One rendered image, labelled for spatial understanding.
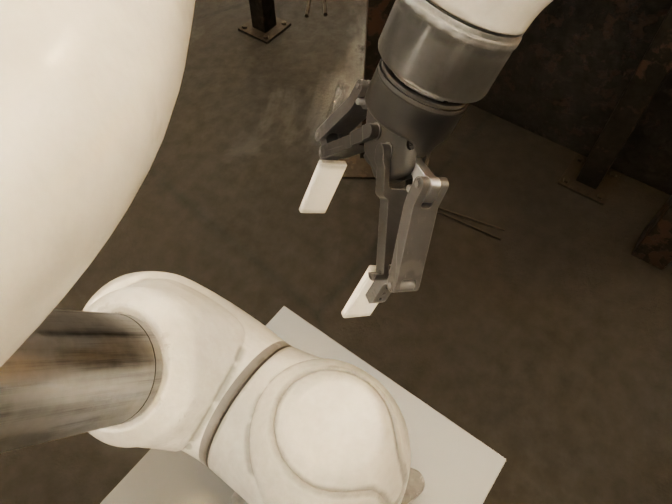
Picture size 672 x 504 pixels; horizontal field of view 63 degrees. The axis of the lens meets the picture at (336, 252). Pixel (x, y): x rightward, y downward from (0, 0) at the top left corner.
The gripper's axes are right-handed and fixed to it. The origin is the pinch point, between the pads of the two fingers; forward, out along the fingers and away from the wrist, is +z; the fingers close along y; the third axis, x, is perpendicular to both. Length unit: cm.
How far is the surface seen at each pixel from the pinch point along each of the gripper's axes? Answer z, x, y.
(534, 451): 51, -62, -12
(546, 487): 52, -60, -19
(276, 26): 47, -47, 141
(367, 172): 48, -54, 69
